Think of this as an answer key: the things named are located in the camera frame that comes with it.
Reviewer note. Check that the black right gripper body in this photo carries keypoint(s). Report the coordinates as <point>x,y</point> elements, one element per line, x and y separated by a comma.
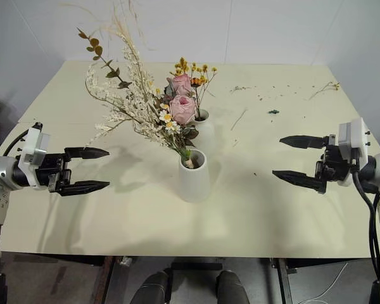
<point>335,164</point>

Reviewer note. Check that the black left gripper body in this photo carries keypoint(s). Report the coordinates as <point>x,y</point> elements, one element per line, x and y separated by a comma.
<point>52,169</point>

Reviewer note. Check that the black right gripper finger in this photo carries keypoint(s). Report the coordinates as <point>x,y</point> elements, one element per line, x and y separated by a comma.
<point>304,142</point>
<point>301,180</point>

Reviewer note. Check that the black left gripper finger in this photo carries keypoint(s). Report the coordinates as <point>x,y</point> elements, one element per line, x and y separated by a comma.
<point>82,187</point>
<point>87,153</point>

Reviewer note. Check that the loose yellow flower sprig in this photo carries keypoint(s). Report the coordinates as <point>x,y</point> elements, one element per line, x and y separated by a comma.
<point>335,86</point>

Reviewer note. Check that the small green plant scrap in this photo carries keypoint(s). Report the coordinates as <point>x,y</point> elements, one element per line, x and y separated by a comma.
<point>274,111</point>

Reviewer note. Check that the loose dry stem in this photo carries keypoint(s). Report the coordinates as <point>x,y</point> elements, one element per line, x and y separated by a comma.
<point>239,118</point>

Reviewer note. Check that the loose green sprig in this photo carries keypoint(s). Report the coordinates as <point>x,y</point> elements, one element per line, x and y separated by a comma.
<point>237,89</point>

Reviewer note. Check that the rusty table leg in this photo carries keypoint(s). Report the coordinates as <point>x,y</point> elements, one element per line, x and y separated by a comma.
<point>104,280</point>

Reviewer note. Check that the white rounded vase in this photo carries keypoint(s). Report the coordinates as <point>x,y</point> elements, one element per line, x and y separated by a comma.
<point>206,133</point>

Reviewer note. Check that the black table leg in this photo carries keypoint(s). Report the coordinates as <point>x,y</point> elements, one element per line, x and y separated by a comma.
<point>285,282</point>

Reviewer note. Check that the dried bouquet with tall grasses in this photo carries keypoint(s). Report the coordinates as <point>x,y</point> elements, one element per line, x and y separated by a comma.
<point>183,107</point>

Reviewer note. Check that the white tapered vase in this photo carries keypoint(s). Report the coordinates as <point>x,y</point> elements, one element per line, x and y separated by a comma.
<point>193,183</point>

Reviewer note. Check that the dried bouquet with yellow flowers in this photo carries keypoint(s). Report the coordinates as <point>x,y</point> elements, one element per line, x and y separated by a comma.
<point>181,83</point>

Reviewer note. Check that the dark rounded shape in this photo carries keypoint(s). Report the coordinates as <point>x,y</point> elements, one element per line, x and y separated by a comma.
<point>231,286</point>
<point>152,286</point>

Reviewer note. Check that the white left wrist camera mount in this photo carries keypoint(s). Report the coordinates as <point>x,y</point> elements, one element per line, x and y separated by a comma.
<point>31,145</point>

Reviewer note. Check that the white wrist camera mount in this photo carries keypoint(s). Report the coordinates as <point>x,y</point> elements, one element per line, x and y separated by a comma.
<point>31,145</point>
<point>354,136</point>

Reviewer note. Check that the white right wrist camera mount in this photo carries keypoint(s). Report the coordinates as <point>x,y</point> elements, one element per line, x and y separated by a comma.
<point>354,136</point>

